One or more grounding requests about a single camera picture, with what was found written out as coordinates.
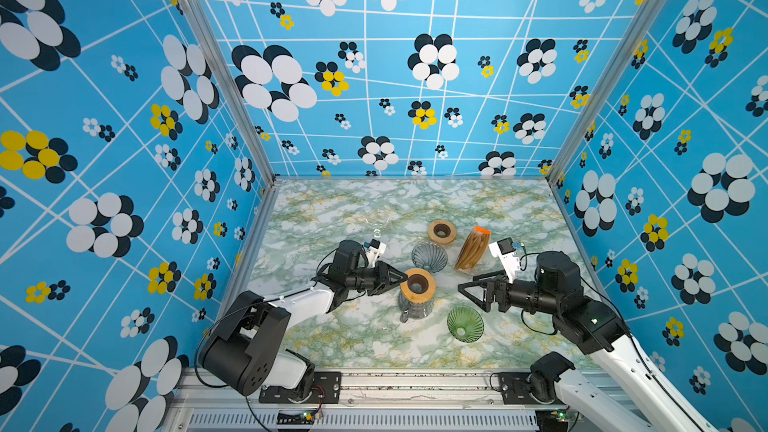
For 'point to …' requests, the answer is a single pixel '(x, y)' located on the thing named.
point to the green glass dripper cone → (465, 324)
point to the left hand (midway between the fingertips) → (408, 279)
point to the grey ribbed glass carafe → (414, 310)
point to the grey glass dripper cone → (429, 255)
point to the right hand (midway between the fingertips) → (469, 285)
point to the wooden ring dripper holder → (421, 297)
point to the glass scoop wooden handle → (377, 233)
